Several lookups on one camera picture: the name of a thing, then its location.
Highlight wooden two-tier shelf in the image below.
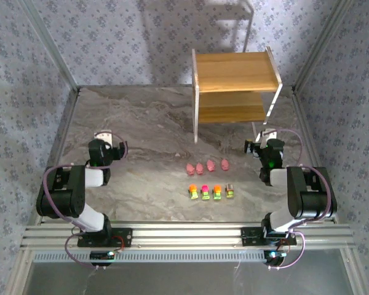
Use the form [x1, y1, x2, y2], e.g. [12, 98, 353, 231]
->
[191, 45, 284, 144]

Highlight left controller board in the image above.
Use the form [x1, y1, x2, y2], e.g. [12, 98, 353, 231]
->
[90, 250, 116, 261]

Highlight controller board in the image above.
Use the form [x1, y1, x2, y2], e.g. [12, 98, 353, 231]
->
[263, 250, 287, 266]
[90, 250, 116, 261]

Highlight right controller board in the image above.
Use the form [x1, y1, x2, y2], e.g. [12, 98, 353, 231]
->
[263, 250, 287, 266]

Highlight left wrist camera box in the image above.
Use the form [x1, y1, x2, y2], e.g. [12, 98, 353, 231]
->
[93, 130, 114, 144]

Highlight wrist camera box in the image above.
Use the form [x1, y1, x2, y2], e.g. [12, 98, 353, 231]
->
[261, 128, 278, 143]
[93, 130, 114, 144]

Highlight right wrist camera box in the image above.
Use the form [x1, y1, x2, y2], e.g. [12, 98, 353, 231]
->
[261, 128, 278, 143]

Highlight aluminium frame side rail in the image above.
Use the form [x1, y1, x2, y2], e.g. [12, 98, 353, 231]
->
[290, 87, 369, 295]
[6, 87, 82, 295]

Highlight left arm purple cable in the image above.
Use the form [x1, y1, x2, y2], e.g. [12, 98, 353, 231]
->
[44, 132, 129, 270]

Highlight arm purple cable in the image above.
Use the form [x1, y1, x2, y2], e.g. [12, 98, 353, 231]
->
[275, 128, 332, 271]
[44, 132, 129, 270]

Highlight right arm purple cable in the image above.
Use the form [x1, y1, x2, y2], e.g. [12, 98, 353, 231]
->
[275, 128, 332, 271]

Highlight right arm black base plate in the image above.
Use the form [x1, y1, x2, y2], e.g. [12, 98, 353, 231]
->
[240, 226, 298, 247]

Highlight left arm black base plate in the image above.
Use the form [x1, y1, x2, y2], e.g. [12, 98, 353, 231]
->
[77, 227, 133, 248]

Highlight aluminium mounting rail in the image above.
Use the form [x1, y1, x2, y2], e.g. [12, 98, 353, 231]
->
[20, 221, 357, 250]

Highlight aluminium frame post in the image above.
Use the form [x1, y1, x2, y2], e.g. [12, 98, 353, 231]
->
[294, 0, 356, 92]
[18, 0, 82, 93]

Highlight grey slotted cable duct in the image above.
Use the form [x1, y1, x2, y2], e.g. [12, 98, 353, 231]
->
[32, 248, 287, 264]

